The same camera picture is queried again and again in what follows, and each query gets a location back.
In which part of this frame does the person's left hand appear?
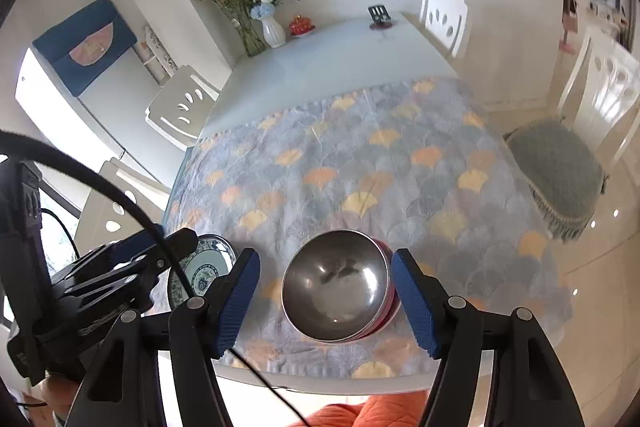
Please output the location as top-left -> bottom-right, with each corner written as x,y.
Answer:
31,371 -> 82,427

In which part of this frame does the thin black cable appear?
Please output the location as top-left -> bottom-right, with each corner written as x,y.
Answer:
39,208 -> 82,260
229,348 -> 312,427

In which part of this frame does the white fridge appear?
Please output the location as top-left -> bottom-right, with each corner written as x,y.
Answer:
14,47 -> 132,168

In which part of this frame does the clear glass vase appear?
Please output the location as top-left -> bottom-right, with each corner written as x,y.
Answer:
234,13 -> 269,58

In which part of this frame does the black phone stand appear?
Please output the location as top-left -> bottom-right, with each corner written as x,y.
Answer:
367,4 -> 397,30

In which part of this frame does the red steel bowl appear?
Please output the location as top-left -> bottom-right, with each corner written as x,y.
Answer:
281,229 -> 403,343

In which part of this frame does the small red pot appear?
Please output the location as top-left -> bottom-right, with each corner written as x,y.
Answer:
288,14 -> 317,38

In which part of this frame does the white chair with oval cutouts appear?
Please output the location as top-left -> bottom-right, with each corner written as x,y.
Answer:
418,0 -> 470,60
145,64 -> 224,148
75,157 -> 174,254
554,24 -> 640,188

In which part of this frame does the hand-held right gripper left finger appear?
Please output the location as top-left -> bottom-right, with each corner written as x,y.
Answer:
65,247 -> 262,427

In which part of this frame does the thick black cable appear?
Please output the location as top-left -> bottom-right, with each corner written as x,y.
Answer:
0,130 -> 197,301

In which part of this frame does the ginkgo leaf patterned tablecloth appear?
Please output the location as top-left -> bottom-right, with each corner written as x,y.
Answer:
162,76 -> 574,381

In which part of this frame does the grey-green fringed seat cushion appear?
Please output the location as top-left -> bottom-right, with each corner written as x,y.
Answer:
504,117 -> 609,244

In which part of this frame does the blue fridge cover cloth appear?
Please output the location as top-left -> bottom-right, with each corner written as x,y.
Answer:
32,0 -> 139,98

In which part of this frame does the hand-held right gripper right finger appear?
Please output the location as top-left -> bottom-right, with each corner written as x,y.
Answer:
390,248 -> 586,427

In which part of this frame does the white ribbed vase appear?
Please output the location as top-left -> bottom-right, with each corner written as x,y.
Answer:
261,14 -> 287,49

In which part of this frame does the orange quilted cloth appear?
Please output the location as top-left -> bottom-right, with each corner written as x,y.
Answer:
299,389 -> 432,427

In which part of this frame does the white carved wall shelf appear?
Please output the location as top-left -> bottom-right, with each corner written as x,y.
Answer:
132,24 -> 179,86

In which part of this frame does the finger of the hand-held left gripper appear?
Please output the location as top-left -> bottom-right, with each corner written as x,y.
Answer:
50,228 -> 200,289
60,257 -> 173,314

